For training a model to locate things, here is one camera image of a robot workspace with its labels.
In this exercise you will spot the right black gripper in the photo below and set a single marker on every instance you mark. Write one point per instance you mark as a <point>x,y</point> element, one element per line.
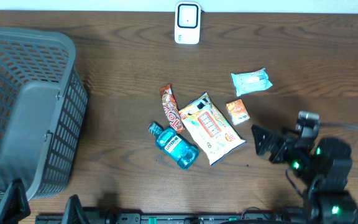
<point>287,140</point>

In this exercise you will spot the small orange box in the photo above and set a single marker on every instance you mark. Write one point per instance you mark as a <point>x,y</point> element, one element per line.
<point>237,112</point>

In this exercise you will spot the wet wipes packet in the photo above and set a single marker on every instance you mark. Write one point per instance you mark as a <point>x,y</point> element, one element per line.
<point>210,129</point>

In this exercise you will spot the light blue wipes packet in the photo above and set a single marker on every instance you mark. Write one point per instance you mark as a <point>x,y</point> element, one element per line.
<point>245,83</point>

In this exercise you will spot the blue Listerine mouthwash bottle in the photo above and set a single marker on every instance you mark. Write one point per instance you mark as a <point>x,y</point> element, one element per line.
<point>174,145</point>

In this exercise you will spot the orange Top snack bar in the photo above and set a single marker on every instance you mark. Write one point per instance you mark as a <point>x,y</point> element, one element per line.
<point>171,109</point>

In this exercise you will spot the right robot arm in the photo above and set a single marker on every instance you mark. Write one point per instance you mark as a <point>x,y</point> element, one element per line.
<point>323,167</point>

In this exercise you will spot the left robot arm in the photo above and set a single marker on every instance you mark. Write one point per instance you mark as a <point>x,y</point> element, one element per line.
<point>15,207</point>

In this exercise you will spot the white barcode scanner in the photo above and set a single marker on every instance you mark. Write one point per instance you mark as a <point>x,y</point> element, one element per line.
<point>187,23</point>

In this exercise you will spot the grey plastic shopping basket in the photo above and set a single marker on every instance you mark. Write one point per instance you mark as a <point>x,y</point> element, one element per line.
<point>42,108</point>

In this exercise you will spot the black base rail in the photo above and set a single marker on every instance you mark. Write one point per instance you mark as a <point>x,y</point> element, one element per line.
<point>136,218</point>

